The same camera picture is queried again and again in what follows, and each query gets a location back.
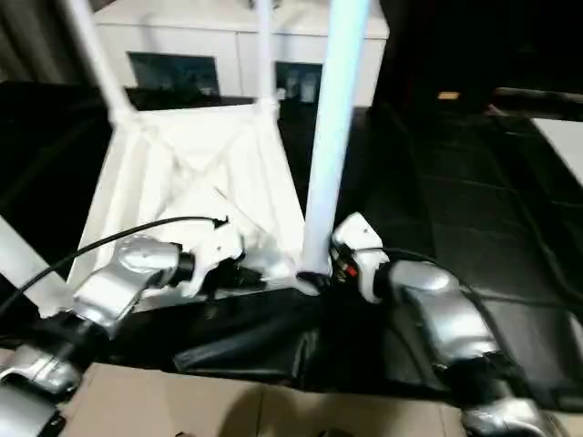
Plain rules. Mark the black plastic mat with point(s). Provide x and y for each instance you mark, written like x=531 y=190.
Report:
x=478 y=205

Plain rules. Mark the small yellow label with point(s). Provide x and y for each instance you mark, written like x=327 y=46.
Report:
x=448 y=95

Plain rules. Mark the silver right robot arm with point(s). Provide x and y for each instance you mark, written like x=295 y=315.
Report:
x=446 y=309

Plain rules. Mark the white cabinet with glass doors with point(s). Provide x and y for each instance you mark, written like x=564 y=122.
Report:
x=182 y=36

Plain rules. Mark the black horizontal bar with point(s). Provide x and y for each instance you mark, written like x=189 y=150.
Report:
x=537 y=98

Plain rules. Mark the white flat board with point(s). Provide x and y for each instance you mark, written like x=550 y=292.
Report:
x=565 y=141

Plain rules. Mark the white plastic table leg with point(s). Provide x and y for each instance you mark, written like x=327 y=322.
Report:
x=27 y=264
x=265 y=54
x=95 y=59
x=332 y=114

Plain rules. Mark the white plastic table top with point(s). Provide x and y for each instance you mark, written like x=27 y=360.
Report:
x=205 y=150

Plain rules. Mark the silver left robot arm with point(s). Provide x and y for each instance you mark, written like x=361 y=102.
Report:
x=118 y=282

